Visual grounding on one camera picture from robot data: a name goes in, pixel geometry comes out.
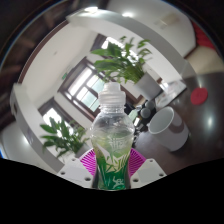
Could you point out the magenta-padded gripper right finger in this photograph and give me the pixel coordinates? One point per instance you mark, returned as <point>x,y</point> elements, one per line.
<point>150,171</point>

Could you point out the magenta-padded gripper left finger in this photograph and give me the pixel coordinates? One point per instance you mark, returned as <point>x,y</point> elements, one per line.
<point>75,171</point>

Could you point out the clear green-label drink bottle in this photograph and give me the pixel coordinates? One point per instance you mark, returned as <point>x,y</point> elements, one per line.
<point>112,143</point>

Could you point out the small potted green plant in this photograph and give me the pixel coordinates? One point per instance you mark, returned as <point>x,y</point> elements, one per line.
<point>63,136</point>

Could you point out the dark-framed window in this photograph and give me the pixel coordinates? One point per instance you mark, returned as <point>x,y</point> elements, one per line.
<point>50,115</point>
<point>100,41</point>

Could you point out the printed paper brochure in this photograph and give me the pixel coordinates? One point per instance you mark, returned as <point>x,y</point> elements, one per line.
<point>171,91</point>

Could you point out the large potted green plant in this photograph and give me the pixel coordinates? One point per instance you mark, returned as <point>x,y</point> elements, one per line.
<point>148,87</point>

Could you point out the dark wooden glazed door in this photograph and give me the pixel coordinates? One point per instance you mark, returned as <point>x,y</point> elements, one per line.
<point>83,86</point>

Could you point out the flat round red coaster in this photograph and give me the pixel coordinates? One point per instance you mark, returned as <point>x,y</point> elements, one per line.
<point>199,96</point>

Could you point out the green exit sign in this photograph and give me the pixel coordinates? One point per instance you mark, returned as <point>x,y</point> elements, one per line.
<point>65,75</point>

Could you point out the red carpeted staircase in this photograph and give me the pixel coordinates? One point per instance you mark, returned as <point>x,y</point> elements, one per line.
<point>203,38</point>

